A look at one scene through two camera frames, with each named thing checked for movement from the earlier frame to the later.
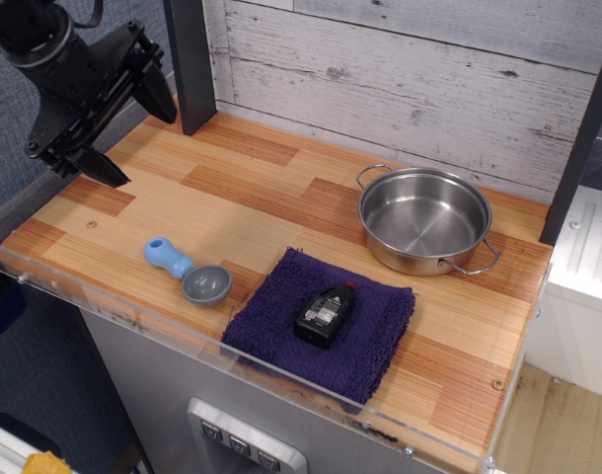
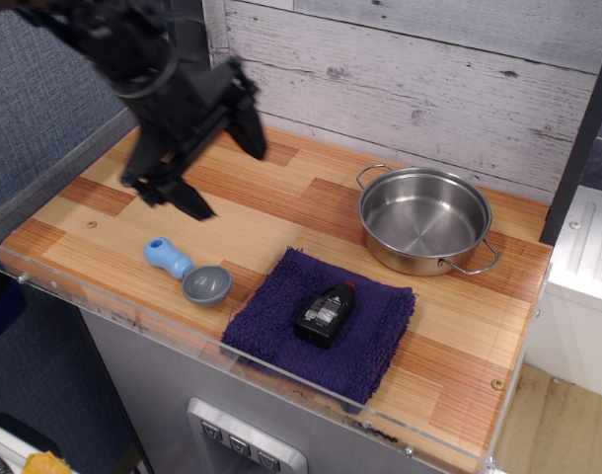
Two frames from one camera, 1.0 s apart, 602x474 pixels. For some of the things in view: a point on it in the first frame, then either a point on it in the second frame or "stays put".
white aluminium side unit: x=574 y=333 stays put
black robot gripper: x=83 y=91 to x=181 y=114
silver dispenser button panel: x=220 y=442 stays put
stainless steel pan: x=418 y=219 stays put
